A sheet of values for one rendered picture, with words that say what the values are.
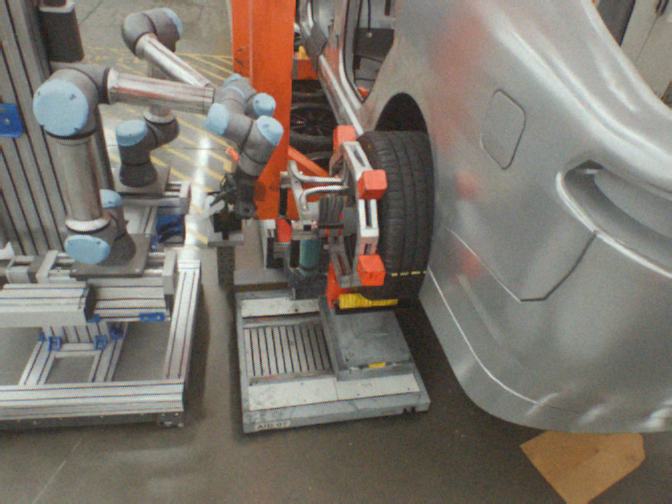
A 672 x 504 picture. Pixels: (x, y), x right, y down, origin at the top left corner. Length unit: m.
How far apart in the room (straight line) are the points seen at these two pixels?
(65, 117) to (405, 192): 1.00
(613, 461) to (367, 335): 1.18
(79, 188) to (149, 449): 1.19
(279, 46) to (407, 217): 0.87
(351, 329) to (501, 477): 0.88
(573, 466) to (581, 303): 1.46
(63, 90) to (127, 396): 1.23
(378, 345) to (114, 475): 1.19
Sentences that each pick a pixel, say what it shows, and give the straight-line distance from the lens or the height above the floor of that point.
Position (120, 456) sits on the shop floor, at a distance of 2.31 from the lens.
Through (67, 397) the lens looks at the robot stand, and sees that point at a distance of 2.25.
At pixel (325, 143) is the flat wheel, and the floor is 0.50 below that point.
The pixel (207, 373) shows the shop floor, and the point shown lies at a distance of 2.47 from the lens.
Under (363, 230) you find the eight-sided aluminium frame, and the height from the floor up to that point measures 0.98.
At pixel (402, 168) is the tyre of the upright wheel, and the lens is 1.73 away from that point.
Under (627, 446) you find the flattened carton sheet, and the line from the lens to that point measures 2.74.
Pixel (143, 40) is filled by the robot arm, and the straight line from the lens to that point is 1.90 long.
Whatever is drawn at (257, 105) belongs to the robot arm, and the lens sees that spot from 1.77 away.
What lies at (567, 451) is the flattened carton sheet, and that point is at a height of 0.01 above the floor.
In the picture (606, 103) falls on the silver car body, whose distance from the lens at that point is 1.10.
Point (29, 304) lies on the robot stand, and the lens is 1.88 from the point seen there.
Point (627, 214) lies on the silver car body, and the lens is 1.21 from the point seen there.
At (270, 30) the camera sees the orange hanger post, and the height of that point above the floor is 1.40.
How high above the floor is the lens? 1.95
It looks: 39 degrees down
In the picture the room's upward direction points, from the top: 7 degrees clockwise
